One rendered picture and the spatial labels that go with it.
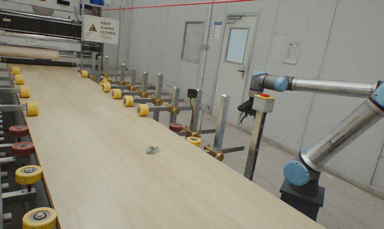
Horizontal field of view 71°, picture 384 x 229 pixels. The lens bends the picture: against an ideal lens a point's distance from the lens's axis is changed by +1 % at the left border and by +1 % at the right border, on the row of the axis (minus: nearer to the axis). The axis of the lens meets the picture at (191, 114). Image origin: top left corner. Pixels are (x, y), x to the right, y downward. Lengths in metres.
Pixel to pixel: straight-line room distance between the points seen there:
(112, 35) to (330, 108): 3.15
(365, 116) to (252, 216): 0.83
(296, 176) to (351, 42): 2.64
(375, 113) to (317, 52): 2.77
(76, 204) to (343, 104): 3.53
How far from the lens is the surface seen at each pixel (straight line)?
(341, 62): 4.03
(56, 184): 1.02
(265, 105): 1.28
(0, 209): 1.06
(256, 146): 1.35
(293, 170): 1.65
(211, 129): 1.89
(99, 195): 0.95
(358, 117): 1.55
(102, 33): 4.01
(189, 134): 1.74
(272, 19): 4.85
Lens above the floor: 1.41
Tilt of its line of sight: 14 degrees down
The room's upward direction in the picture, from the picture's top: 8 degrees clockwise
